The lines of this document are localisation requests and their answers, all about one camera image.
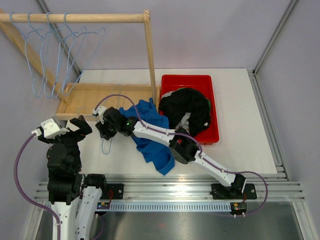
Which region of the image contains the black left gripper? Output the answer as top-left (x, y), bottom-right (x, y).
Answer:
top-left (39, 114), bottom-right (92, 170)

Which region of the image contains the blue tank top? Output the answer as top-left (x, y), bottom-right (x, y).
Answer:
top-left (118, 98), bottom-right (175, 176)

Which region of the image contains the grey tank top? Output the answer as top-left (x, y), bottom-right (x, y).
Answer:
top-left (162, 91), bottom-right (191, 133)

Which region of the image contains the black tank top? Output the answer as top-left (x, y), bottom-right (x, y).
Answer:
top-left (158, 87), bottom-right (211, 137)

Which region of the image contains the light blue hanger of black top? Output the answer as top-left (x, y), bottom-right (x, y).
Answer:
top-left (55, 12), bottom-right (107, 97)

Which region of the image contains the light blue hanger of grey top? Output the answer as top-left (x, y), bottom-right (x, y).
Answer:
top-left (44, 12), bottom-right (88, 99)

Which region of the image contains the light blue hanger of green top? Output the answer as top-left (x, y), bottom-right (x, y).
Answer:
top-left (23, 12), bottom-right (62, 99)

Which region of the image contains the light blue hanger of white top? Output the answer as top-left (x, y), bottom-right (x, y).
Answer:
top-left (9, 12), bottom-right (44, 99)

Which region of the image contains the green tank top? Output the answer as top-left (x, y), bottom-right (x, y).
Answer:
top-left (170, 87), bottom-right (211, 112)

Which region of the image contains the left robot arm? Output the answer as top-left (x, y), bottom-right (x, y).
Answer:
top-left (36, 115), bottom-right (109, 240)

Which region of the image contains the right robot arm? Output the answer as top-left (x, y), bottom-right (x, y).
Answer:
top-left (92, 106), bottom-right (247, 199)

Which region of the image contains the wooden clothes rack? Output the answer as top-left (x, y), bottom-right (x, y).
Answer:
top-left (0, 10), bottom-right (160, 121)

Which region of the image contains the red plastic bin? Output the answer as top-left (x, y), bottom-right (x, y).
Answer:
top-left (159, 74), bottom-right (220, 145)

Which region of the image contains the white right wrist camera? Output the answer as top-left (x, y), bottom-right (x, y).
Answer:
top-left (92, 106), bottom-right (107, 124)

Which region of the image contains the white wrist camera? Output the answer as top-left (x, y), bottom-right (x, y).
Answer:
top-left (92, 106), bottom-right (107, 124)
top-left (31, 118), bottom-right (65, 139)

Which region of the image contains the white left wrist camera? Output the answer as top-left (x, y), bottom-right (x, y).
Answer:
top-left (31, 118), bottom-right (65, 139)

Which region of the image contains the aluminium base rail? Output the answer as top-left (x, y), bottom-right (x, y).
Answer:
top-left (33, 173), bottom-right (306, 213)

